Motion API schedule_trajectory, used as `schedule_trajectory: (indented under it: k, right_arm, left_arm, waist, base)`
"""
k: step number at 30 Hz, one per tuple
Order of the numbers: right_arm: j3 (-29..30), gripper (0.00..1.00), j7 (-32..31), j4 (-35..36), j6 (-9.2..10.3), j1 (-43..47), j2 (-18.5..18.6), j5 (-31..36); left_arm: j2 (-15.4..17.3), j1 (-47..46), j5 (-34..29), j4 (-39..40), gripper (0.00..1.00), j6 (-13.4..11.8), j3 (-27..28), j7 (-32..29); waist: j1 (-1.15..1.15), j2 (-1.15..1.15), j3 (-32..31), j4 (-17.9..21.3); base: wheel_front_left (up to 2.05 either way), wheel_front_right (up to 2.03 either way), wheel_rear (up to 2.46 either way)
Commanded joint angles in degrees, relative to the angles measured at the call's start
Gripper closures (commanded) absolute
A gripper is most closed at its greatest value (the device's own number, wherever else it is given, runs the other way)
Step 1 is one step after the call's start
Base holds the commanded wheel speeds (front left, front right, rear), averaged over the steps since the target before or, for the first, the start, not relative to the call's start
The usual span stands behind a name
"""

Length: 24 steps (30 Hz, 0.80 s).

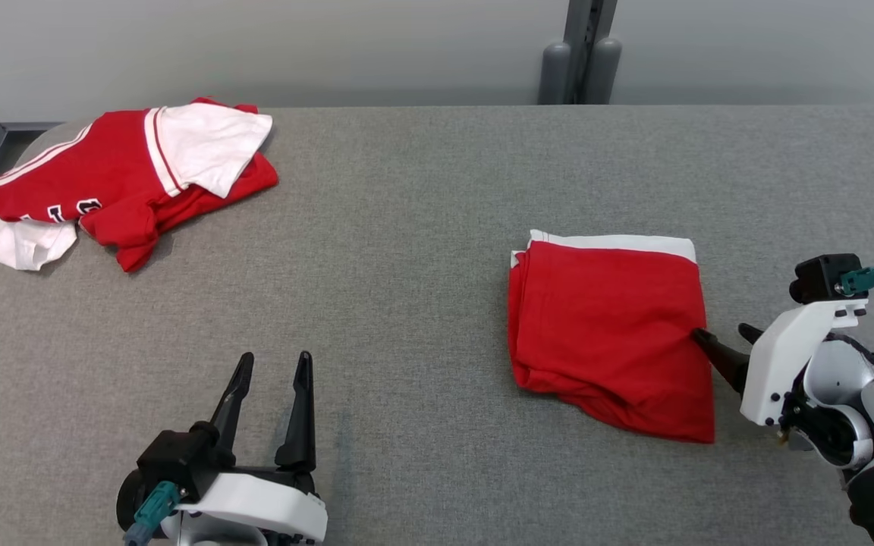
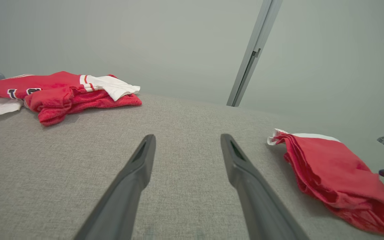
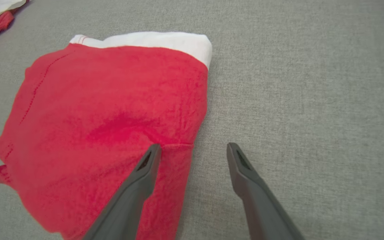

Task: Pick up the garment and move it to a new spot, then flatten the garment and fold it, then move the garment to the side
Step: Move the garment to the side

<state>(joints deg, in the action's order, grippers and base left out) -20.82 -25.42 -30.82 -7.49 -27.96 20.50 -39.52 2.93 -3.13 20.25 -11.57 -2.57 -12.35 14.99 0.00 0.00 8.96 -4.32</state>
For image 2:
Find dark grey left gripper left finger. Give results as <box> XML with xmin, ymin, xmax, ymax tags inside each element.
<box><xmin>74</xmin><ymin>134</ymin><xmax>156</xmax><ymax>240</ymax></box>

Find red shorts with white stripe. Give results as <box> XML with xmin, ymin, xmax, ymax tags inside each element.
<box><xmin>267</xmin><ymin>129</ymin><xmax>384</xmax><ymax>237</ymax></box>

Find grey double partition post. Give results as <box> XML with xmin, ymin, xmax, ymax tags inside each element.
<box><xmin>226</xmin><ymin>0</ymin><xmax>283</xmax><ymax>107</ymax></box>

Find red jersey with white sleeves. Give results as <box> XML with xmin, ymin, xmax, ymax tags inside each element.
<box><xmin>0</xmin><ymin>71</ymin><xmax>142</xmax><ymax>126</ymax></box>

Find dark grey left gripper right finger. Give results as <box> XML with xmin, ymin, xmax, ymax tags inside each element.
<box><xmin>220</xmin><ymin>134</ymin><xmax>309</xmax><ymax>240</ymax></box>

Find grey fabric sofa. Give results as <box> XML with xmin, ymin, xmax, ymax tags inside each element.
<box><xmin>0</xmin><ymin>93</ymin><xmax>384</xmax><ymax>240</ymax></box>

